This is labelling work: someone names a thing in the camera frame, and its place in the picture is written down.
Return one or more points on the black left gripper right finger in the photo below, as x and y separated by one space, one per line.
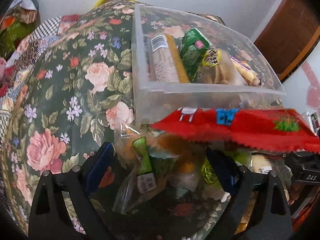
257 209

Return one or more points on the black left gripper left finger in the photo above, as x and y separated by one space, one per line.
49 218

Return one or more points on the red snack bag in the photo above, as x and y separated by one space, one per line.
272 130

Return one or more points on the purple coconut roll package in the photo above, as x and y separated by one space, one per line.
249 75

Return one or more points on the clear bag orange pastry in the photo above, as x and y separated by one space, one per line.
156 163

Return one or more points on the green snack packet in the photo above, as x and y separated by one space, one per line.
192 50

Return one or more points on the brown cookie bag green trim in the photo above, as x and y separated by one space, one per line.
217 68

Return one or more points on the floral dark green bedspread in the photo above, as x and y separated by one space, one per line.
67 107

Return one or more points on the brown wooden door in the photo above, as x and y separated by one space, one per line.
289 37

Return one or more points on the patchwork checkered quilt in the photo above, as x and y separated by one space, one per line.
27 53

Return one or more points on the clear plastic storage box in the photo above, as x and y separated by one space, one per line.
155 100

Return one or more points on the pink plush toy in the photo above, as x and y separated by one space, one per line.
2 66

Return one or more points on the gold wafer biscuit package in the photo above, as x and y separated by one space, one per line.
164 61

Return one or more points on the pile of clothes and bags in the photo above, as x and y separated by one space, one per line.
21 18

